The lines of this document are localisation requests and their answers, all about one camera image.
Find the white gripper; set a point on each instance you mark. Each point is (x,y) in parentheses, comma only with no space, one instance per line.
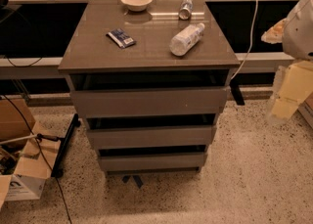
(299,35)

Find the grey bottom drawer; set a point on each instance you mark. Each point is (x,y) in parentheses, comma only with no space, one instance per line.
(133,163)

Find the grey drawer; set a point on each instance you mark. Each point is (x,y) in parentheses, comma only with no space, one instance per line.
(151,137)
(148,102)
(133,163)

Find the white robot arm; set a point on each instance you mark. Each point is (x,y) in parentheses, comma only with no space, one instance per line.
(295,33)

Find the grey top drawer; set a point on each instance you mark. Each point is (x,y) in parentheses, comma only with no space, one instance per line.
(148,102)

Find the grey drawer cabinet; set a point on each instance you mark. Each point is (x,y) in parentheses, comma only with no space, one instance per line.
(93,62)

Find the grey middle drawer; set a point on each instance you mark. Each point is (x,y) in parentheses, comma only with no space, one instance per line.
(151,137)

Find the open cardboard box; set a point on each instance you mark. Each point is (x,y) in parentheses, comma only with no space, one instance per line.
(26,161)

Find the cardboard box at right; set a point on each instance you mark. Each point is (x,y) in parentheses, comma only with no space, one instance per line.
(306,109)

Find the large white plastic bottle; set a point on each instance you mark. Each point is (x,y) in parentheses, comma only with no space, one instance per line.
(186,39)

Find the small clear plastic bottle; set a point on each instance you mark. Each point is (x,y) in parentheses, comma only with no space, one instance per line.
(186,9)

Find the blue snack packet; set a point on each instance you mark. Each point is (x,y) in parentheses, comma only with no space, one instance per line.
(121,38)

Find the white ceramic bowl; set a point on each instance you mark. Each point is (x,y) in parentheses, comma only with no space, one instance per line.
(136,5)

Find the black stand with leg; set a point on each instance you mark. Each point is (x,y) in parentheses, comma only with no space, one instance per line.
(57,171)

